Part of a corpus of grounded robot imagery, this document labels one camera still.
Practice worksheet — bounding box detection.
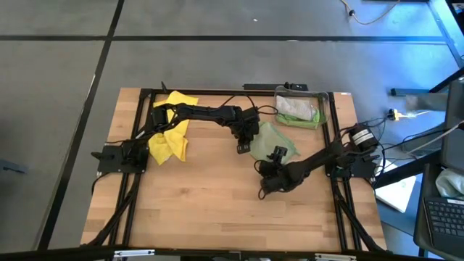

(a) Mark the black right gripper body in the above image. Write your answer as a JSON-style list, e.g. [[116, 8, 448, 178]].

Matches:
[[257, 159, 288, 181]]

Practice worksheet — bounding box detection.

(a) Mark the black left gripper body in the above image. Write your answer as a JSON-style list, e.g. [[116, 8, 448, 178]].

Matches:
[[231, 118, 260, 146]]

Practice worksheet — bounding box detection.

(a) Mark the pale green towel teal edge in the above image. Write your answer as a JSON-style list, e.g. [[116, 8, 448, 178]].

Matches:
[[249, 121, 301, 165]]

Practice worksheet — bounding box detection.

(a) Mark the bright green microfiber towel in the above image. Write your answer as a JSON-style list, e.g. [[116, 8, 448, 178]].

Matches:
[[275, 107, 322, 131]]

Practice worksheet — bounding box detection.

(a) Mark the white waffle-weave towel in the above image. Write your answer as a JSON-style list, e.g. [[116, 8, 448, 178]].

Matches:
[[275, 94, 316, 122]]

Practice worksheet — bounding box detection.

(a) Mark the yellow microfiber towel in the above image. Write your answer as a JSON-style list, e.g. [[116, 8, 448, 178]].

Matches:
[[148, 90, 199, 166]]

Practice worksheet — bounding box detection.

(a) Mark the black power strip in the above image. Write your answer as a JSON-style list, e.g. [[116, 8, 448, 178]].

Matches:
[[243, 82, 310, 92]]

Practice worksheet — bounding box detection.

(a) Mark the clear plastic bin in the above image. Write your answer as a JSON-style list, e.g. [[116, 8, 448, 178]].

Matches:
[[273, 86, 331, 131]]

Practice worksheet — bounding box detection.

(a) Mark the white booklet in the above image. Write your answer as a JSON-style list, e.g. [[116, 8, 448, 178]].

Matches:
[[375, 159, 418, 214]]

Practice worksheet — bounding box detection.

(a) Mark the black metal beam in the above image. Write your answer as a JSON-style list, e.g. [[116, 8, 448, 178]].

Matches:
[[373, 148, 445, 189]]

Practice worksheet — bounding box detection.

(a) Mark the pale cloth bundle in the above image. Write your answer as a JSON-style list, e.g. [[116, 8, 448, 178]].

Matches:
[[434, 168, 464, 199]]

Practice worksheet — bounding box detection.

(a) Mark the grey upright panel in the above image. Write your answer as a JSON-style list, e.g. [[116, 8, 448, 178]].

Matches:
[[441, 79, 464, 171]]

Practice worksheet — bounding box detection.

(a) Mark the black keyboard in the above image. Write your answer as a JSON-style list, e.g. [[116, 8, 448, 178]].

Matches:
[[422, 197, 464, 257]]

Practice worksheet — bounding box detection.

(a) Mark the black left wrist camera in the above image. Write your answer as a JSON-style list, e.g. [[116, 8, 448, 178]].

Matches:
[[241, 107, 261, 124]]

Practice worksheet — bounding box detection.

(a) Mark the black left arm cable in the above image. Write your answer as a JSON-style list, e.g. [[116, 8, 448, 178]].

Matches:
[[220, 93, 279, 117]]

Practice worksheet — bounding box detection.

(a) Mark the black table edge rail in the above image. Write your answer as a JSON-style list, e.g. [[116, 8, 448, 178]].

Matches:
[[321, 92, 388, 253], [139, 88, 336, 98], [0, 245, 442, 261], [86, 90, 157, 251]]

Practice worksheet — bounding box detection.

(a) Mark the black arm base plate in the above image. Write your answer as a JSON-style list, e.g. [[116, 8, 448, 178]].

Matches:
[[323, 149, 381, 178], [91, 144, 150, 174]]

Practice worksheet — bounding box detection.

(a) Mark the silver metal bracket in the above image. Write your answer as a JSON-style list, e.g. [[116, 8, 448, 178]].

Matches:
[[314, 252, 358, 261], [114, 249, 156, 258]]

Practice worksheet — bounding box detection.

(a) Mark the yellow plug with cable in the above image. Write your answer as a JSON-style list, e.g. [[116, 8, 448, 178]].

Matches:
[[388, 108, 432, 122]]

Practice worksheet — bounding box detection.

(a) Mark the grey cable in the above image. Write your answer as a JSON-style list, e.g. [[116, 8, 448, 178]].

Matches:
[[393, 121, 464, 162]]

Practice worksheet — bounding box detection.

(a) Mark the yellow floor cable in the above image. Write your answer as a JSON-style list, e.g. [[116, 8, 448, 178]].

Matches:
[[339, 0, 402, 26]]

